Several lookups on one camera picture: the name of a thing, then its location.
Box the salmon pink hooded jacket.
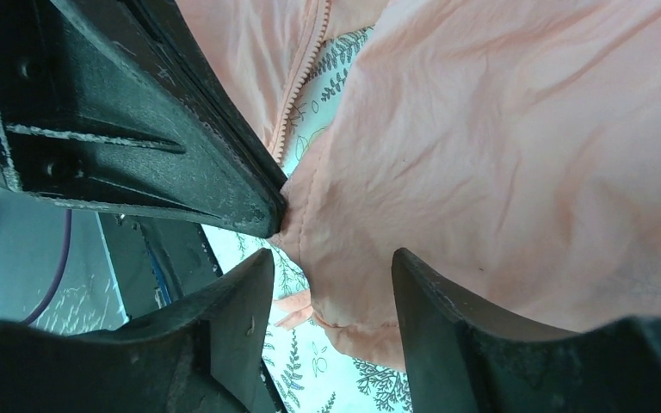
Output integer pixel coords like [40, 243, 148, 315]
[179, 1, 661, 369]

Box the floral patterned table mat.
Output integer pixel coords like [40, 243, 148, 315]
[204, 26, 412, 412]

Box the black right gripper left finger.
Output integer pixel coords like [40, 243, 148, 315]
[0, 249, 284, 412]

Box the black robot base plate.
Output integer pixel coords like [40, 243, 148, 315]
[98, 213, 224, 320]

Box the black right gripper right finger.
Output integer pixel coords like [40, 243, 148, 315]
[392, 249, 661, 412]

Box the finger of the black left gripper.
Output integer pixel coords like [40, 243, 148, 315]
[0, 0, 286, 237]

